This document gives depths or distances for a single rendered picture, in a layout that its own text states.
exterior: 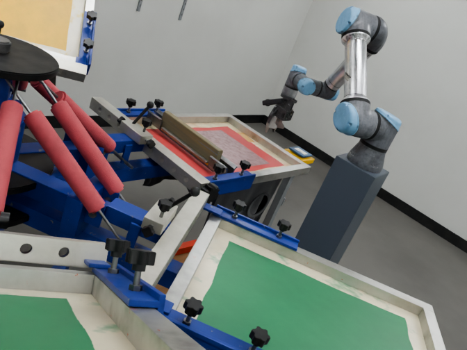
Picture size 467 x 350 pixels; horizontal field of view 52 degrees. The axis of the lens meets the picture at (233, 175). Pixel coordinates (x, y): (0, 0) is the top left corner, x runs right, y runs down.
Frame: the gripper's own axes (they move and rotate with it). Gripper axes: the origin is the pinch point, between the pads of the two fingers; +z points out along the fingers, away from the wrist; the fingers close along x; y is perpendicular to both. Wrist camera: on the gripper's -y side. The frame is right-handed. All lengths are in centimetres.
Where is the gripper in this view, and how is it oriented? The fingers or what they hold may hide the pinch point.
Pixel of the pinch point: (269, 129)
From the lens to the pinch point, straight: 246.9
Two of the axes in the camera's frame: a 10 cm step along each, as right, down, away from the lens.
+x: 6.3, -1.0, 7.7
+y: 7.0, 5.2, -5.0
